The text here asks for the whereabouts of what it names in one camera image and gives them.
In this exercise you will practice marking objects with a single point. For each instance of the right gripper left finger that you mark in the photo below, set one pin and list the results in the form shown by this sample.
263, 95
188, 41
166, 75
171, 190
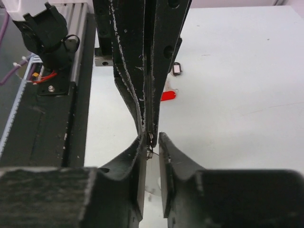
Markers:
114, 195

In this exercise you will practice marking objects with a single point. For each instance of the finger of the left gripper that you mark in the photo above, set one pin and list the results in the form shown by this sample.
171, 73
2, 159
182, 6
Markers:
120, 26
164, 41

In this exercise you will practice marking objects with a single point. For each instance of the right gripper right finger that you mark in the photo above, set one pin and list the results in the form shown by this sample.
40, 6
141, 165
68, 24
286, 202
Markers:
189, 197

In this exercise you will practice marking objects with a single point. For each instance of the black tag key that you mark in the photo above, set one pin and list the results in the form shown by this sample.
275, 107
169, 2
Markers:
176, 69

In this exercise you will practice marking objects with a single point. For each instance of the red tag key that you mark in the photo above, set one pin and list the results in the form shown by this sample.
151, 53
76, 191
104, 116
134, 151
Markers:
169, 95

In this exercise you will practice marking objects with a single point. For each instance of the aluminium front rail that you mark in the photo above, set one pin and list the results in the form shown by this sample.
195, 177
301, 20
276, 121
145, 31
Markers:
79, 24

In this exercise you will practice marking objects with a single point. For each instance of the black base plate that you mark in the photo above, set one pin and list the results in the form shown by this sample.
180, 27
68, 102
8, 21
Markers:
50, 130

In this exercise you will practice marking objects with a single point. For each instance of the slotted cable duct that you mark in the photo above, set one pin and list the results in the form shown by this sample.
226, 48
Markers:
31, 59

